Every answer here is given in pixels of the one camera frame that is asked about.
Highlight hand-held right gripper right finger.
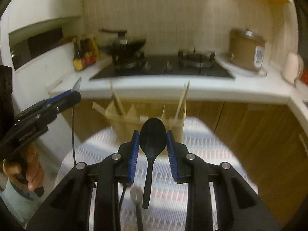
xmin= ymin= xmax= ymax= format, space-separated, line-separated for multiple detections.
xmin=166 ymin=130 xmax=281 ymax=231

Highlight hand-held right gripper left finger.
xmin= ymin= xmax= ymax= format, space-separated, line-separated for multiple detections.
xmin=26 ymin=130 xmax=141 ymax=231

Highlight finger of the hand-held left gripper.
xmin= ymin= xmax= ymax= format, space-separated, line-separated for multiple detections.
xmin=42 ymin=90 xmax=74 ymax=106
xmin=13 ymin=91 xmax=82 ymax=128

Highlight black plastic spoon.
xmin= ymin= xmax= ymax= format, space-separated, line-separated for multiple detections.
xmin=140 ymin=117 xmax=167 ymax=209

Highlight yellow plastic utensil basket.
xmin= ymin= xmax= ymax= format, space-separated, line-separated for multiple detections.
xmin=93 ymin=101 xmax=187 ymax=145

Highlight wooden chopstick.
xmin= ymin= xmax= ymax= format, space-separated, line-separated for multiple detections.
xmin=175 ymin=84 xmax=187 ymax=126
xmin=110 ymin=80 xmax=122 ymax=116
xmin=179 ymin=81 xmax=191 ymax=123
xmin=114 ymin=90 xmax=126 ymax=116

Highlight person's left forearm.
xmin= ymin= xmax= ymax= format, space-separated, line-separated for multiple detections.
xmin=0 ymin=180 xmax=46 ymax=224

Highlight person's left hand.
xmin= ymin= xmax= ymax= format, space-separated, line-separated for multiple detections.
xmin=2 ymin=144 xmax=45 ymax=192

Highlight striped woven table cloth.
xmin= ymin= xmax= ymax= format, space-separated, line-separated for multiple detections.
xmin=56 ymin=117 xmax=259 ymax=231

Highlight dark sauce bottle yellow label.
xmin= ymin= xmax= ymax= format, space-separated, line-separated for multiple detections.
xmin=73 ymin=37 xmax=83 ymax=71

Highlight steel spoon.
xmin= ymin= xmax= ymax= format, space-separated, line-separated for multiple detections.
xmin=129 ymin=186 xmax=144 ymax=231

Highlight dark sauce bottle red label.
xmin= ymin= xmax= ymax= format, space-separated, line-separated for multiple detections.
xmin=80 ymin=36 xmax=91 ymax=68

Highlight white kitchen countertop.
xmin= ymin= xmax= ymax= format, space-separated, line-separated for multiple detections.
xmin=52 ymin=48 xmax=308 ymax=135

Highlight metal burner grate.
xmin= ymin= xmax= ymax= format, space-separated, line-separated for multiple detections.
xmin=112 ymin=50 xmax=145 ymax=69
xmin=178 ymin=49 xmax=216 ymax=68

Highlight wooden base cabinets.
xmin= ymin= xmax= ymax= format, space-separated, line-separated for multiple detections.
xmin=72 ymin=99 xmax=308 ymax=222

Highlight black gas cooktop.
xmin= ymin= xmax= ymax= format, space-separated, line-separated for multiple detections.
xmin=89 ymin=54 xmax=236 ymax=81

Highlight black wok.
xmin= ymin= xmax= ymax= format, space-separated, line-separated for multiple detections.
xmin=99 ymin=29 xmax=147 ymax=53

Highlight brown rice cooker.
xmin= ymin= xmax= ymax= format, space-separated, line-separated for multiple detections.
xmin=228 ymin=29 xmax=266 ymax=71

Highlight pale pink electric kettle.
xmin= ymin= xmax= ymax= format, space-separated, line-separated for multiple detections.
xmin=282 ymin=52 xmax=304 ymax=85

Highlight thin black cable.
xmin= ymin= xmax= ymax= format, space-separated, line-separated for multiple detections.
xmin=71 ymin=106 xmax=78 ymax=165

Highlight white open wall cabinet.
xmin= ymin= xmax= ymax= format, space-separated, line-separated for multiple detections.
xmin=8 ymin=17 xmax=83 ymax=70

